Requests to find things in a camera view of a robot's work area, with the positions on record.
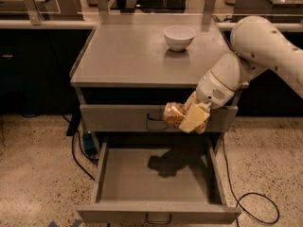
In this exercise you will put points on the grey drawer cabinet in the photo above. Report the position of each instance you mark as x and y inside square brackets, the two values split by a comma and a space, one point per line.
[127, 61]

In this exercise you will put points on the closed upper drawer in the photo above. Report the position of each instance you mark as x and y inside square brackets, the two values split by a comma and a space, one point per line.
[143, 118]

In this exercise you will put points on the open middle drawer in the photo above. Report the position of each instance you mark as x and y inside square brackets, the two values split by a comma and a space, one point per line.
[166, 184]

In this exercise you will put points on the blue power box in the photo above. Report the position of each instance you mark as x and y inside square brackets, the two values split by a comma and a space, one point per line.
[88, 144]

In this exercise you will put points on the left metal post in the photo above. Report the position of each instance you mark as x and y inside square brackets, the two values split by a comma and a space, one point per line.
[33, 12]

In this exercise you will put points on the right metal post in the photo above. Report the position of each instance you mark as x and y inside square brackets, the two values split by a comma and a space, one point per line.
[208, 11]

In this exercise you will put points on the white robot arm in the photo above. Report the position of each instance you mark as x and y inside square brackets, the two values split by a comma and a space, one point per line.
[257, 46]

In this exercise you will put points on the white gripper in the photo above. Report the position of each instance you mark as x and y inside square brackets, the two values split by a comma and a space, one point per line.
[210, 90]

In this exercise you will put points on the white bowl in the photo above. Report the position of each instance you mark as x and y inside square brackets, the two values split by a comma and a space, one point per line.
[179, 38]

